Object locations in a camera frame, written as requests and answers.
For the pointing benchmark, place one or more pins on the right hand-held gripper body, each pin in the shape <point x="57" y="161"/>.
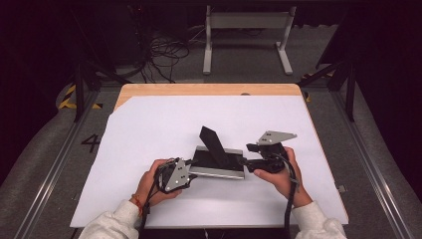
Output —
<point x="270" y="156"/>

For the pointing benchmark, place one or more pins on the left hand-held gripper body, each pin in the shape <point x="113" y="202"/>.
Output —
<point x="175" y="176"/>

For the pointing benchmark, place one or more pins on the black folding box white edges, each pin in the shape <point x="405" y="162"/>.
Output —
<point x="215" y="159"/>

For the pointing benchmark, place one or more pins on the person's left hand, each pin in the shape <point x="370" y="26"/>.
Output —
<point x="149" y="187"/>

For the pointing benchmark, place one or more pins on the person's right hand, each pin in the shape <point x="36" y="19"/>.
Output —
<point x="285" y="182"/>

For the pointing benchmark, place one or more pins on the white paper sheet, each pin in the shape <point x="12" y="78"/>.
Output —
<point x="149" y="126"/>

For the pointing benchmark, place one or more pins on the wooden table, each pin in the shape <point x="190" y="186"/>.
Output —
<point x="205" y="89"/>

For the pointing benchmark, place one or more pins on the black metal stand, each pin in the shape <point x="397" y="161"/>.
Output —
<point x="348" y="86"/>
<point x="79" y="89"/>

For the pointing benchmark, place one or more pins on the white metal stand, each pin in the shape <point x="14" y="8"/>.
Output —
<point x="247" y="21"/>

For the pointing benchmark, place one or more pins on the yellow black hazard tape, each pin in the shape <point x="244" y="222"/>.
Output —
<point x="68" y="98"/>

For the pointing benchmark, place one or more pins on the small grey table bracket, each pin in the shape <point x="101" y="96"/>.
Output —
<point x="341" y="189"/>

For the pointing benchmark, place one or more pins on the aluminium floor rail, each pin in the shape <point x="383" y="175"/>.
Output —
<point x="368" y="159"/>
<point x="53" y="169"/>

